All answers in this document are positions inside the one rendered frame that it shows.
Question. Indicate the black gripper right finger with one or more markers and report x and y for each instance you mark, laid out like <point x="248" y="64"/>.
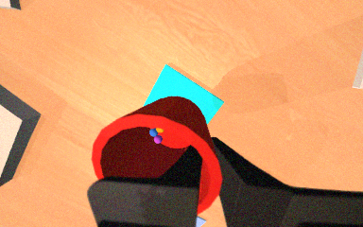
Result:
<point x="251" y="197"/>

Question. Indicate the red cup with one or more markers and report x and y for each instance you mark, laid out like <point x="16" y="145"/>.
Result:
<point x="125" y="147"/>

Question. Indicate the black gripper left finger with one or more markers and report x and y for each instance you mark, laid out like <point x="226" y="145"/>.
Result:
<point x="171" y="200"/>

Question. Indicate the blue marble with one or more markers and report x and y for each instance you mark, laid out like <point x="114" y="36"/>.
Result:
<point x="153" y="132"/>

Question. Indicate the purple marble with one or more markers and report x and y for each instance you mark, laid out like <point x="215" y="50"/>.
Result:
<point x="158" y="139"/>

